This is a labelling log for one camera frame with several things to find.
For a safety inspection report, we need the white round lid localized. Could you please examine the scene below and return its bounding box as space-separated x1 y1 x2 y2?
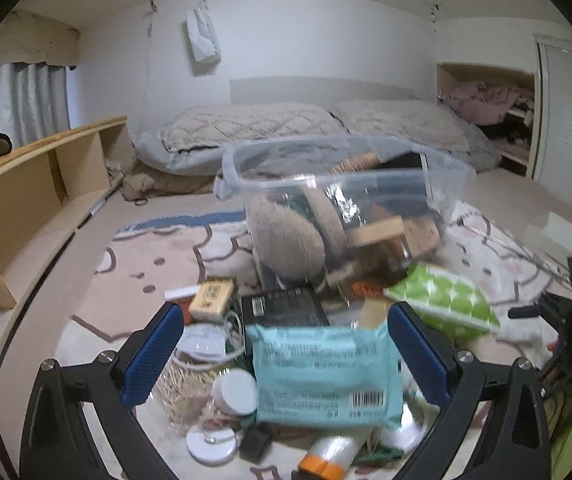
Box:
185 427 239 465

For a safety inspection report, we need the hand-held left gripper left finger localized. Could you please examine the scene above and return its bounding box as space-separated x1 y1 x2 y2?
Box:
20 301 185 480

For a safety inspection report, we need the white slatted door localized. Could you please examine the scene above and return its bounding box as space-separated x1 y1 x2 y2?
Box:
525 33 572 241

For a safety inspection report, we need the clear toothpick jar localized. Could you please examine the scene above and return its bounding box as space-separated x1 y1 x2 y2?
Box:
158 359 217 436

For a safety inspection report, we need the flat white small box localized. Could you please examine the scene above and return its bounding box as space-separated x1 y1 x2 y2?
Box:
164 285 202 301

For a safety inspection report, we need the cartoon printed blanket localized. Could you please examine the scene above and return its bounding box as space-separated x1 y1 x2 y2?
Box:
51 207 572 480

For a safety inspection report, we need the small yellow box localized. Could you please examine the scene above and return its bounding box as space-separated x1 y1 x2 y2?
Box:
189 279 235 321

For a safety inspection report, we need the white headboard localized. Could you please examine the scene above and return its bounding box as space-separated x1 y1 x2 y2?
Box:
229 77 415 109

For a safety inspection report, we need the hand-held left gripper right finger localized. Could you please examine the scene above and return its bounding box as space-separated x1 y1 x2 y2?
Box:
387 301 551 480

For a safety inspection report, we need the beige cartoon curtain valance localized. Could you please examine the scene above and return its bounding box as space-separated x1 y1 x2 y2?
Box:
0 9 82 69

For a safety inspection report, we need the plain wooden block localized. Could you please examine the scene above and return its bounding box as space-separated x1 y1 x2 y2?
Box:
348 214 407 249

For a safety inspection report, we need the small black cube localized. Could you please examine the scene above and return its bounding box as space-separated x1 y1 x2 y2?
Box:
238 422 273 464

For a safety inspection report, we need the white charger with cable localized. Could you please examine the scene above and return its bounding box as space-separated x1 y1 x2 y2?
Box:
178 309 247 371

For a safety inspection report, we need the tube with orange cap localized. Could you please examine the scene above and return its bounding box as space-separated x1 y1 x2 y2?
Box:
293 432 367 480

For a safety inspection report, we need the grey curtain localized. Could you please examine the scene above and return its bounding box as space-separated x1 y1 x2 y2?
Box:
0 62 72 136

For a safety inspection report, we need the dark clothes pile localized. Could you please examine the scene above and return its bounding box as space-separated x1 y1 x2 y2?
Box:
485 104 534 146

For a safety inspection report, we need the carved wooden tile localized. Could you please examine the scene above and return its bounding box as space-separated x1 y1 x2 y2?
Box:
405 217 442 256

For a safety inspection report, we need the green dotted wet wipes pack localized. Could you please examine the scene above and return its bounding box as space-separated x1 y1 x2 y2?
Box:
384 262 502 334

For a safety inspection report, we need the beige textured pillow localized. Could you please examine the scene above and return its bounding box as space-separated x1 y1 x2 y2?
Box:
330 98 472 154
159 102 347 154

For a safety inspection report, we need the grey duvet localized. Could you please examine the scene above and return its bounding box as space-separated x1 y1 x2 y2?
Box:
132 119 503 179

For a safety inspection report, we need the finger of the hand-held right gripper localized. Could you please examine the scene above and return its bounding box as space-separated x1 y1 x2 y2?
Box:
508 292 566 332

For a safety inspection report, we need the brown twine spool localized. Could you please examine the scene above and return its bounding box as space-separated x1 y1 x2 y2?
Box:
333 152 385 174

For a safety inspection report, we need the beige plush toy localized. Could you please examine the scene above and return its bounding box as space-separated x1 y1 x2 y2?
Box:
120 169 217 201

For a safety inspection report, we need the teal wet wipes packet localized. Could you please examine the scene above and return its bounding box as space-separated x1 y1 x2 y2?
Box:
244 322 406 427

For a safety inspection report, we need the wall closet niche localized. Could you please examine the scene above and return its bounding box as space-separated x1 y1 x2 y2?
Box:
436 62 537 179

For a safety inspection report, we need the black cardboard box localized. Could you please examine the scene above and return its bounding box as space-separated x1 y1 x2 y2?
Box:
240 285 331 334

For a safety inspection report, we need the clear plastic storage bin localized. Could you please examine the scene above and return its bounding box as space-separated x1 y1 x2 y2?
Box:
214 134 477 292

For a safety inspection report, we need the long wooden shelf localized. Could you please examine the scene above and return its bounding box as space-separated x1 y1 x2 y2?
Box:
0 115 130 311

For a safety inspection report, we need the pink clothes pile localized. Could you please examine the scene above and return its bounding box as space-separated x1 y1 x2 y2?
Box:
438 82 534 126

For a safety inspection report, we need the white cream jar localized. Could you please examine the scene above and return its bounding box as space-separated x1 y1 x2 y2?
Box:
213 368 259 417

